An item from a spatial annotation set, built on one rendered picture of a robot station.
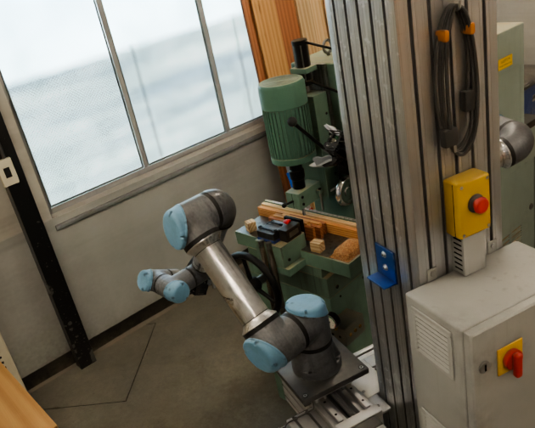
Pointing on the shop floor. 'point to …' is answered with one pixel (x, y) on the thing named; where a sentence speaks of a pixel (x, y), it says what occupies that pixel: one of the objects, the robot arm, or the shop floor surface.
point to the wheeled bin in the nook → (532, 99)
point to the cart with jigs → (8, 402)
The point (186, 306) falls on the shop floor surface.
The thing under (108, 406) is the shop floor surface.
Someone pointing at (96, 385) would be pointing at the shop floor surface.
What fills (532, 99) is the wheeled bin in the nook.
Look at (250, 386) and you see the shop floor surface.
